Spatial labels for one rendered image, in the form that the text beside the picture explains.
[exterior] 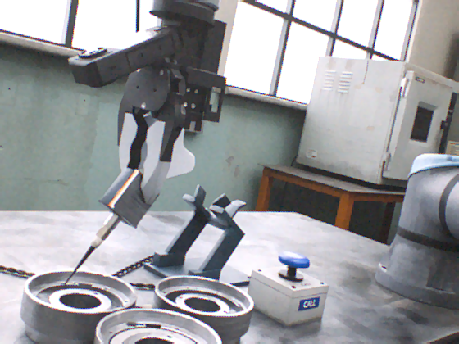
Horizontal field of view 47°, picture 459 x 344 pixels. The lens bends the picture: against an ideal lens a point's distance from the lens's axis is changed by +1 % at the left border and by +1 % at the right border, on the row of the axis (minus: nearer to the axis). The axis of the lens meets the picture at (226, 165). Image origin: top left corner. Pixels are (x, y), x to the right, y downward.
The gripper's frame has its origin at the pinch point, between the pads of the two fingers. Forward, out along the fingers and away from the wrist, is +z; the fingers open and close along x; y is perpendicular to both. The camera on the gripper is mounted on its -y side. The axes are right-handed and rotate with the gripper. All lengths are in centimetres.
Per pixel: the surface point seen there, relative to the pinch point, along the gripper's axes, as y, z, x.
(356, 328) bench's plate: 24.9, 13.3, -16.4
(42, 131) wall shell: 65, 13, 150
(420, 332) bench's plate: 33.5, 13.3, -20.7
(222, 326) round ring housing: 2.7, 10.3, -13.6
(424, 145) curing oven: 237, -11, 72
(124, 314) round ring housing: -5.9, 9.5, -9.4
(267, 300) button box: 15.9, 11.5, -8.7
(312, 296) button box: 19.6, 10.0, -12.5
